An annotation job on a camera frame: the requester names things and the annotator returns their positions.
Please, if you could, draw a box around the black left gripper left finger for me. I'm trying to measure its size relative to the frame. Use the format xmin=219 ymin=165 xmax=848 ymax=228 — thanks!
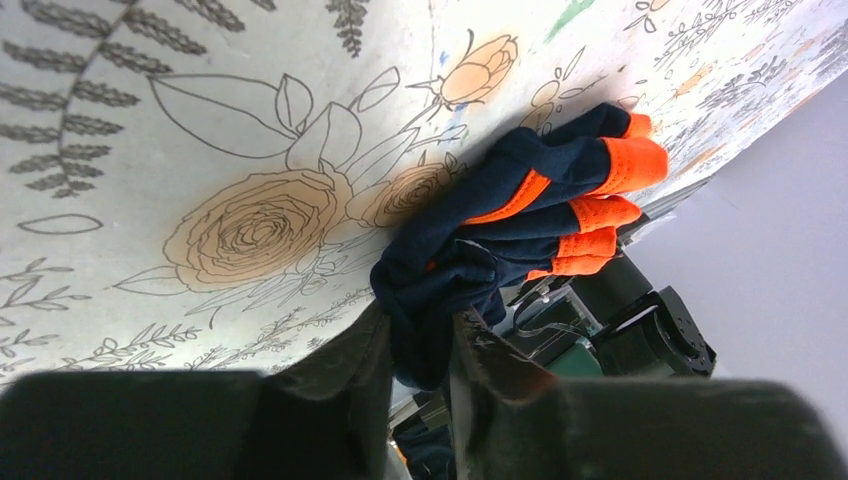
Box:
xmin=264 ymin=303 xmax=392 ymax=479

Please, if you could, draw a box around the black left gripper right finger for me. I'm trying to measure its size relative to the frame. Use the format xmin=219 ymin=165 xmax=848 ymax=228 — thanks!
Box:
xmin=450 ymin=309 xmax=564 ymax=479

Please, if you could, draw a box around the navy orange boxer underwear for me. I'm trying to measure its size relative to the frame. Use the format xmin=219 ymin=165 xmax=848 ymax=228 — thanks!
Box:
xmin=370 ymin=103 xmax=669 ymax=391

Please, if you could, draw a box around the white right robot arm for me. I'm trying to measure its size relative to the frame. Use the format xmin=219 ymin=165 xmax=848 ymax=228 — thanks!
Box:
xmin=498 ymin=255 xmax=717 ymax=378

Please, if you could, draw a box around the floral table mat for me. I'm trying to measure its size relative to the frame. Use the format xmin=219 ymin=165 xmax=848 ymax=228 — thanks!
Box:
xmin=1 ymin=1 xmax=847 ymax=386

